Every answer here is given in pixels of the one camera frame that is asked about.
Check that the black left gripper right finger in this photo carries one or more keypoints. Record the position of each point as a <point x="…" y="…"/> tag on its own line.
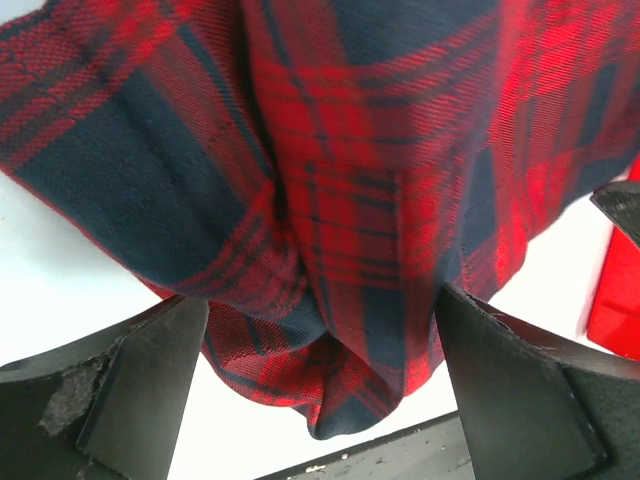
<point x="535" y="405"/>

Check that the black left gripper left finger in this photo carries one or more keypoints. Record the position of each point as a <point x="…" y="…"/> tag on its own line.
<point x="106" y="406"/>

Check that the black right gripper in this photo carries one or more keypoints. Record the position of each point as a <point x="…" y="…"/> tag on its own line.
<point x="619" y="201"/>

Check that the red black plaid skirt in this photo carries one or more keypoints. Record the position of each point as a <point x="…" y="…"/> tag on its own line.
<point x="317" y="170"/>

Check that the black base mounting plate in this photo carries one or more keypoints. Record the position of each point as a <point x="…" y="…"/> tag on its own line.
<point x="433" y="450"/>

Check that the red plastic bin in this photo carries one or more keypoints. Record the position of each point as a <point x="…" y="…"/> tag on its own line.
<point x="614" y="317"/>

